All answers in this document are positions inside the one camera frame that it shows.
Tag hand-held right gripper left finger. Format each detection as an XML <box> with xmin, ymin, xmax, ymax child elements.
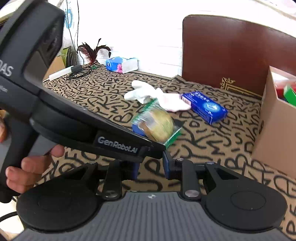
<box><xmin>66</xmin><ymin>159</ymin><xmax>140</xmax><ymax>201</ymax></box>

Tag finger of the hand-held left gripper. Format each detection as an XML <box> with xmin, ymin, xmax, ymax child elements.
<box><xmin>136</xmin><ymin>136</ymin><xmax>167</xmax><ymax>160</ymax></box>

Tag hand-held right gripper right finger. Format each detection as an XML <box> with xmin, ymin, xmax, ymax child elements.
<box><xmin>162</xmin><ymin>151</ymin><xmax>242</xmax><ymax>200</ymax></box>

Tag clear green snack packet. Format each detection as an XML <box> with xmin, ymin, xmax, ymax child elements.
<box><xmin>131</xmin><ymin>97</ymin><xmax>184</xmax><ymax>149</ymax></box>

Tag brown cardboard box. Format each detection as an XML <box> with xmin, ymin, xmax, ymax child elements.
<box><xmin>251</xmin><ymin>65</ymin><xmax>296</xmax><ymax>179</ymax></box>

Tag person's left hand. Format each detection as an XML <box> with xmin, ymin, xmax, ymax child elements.
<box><xmin>0</xmin><ymin>111</ymin><xmax>65</xmax><ymax>194</ymax></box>

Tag blue tape roll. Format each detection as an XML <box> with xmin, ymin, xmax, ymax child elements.
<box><xmin>132</xmin><ymin>123</ymin><xmax>149</xmax><ymax>138</ymax></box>

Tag white plastic bar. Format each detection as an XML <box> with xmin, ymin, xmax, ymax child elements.
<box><xmin>47</xmin><ymin>66</ymin><xmax>75</xmax><ymax>82</ymax></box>

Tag small open cardboard carton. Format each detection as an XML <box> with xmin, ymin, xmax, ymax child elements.
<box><xmin>43</xmin><ymin>55</ymin><xmax>67</xmax><ymax>80</ymax></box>

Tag letter-patterned brown blanket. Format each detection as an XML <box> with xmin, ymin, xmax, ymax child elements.
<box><xmin>35</xmin><ymin>64</ymin><xmax>296</xmax><ymax>239</ymax></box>

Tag pink sock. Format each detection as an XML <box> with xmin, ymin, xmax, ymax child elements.
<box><xmin>159</xmin><ymin>91</ymin><xmax>191</xmax><ymax>113</ymax></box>

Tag white glove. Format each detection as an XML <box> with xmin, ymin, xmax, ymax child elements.
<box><xmin>124</xmin><ymin>80</ymin><xmax>163</xmax><ymax>104</ymax></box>

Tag blue printed carton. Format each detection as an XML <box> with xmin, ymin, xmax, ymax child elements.
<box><xmin>180</xmin><ymin>91</ymin><xmax>228</xmax><ymax>126</ymax></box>

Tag dark red feather toy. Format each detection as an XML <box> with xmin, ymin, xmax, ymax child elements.
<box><xmin>77</xmin><ymin>38</ymin><xmax>112</xmax><ymax>66</ymax></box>

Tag blue floral tissue pack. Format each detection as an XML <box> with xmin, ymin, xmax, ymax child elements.
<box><xmin>105</xmin><ymin>57</ymin><xmax>139</xmax><ymax>74</ymax></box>

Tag dark brown wooden headboard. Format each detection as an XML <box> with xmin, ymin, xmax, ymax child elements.
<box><xmin>182</xmin><ymin>14</ymin><xmax>296</xmax><ymax>98</ymax></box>

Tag green box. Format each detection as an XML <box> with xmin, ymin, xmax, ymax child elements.
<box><xmin>283</xmin><ymin>84</ymin><xmax>296</xmax><ymax>104</ymax></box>

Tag black charger with cable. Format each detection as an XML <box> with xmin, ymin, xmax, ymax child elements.
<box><xmin>67</xmin><ymin>65</ymin><xmax>93</xmax><ymax>80</ymax></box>

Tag thin black hanging cable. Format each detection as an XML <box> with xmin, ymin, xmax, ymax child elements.
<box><xmin>66</xmin><ymin>0</ymin><xmax>80</xmax><ymax>66</ymax></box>

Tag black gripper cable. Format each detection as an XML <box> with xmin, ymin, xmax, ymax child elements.
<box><xmin>0</xmin><ymin>211</ymin><xmax>18</xmax><ymax>223</ymax></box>

